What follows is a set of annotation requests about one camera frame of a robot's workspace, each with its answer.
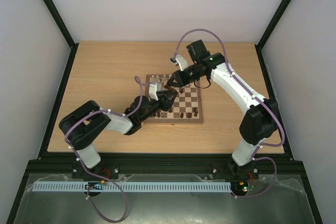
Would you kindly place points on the black aluminium frame rail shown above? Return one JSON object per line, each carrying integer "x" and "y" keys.
{"x": 220, "y": 166}

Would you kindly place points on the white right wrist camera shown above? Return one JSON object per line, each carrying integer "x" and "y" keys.
{"x": 178, "y": 60}

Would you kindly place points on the dark brown knight chess piece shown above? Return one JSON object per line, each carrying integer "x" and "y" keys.
{"x": 188, "y": 115}

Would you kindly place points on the light blue slotted cable duct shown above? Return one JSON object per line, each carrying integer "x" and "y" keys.
{"x": 134, "y": 187}

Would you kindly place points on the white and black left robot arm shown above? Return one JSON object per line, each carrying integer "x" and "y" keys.
{"x": 83, "y": 125}

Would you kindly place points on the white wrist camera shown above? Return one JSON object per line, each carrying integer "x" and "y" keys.
{"x": 154, "y": 87}
{"x": 178, "y": 60}

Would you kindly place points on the wooden chessboard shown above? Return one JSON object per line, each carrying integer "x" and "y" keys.
{"x": 188, "y": 100}

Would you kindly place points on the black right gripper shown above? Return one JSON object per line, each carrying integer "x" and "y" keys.
{"x": 182, "y": 76}

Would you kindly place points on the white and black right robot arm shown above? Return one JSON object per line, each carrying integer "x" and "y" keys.
{"x": 260, "y": 114}

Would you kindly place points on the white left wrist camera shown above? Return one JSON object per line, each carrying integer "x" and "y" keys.
{"x": 154, "y": 87}

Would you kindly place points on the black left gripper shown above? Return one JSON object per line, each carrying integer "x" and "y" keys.
{"x": 166, "y": 104}

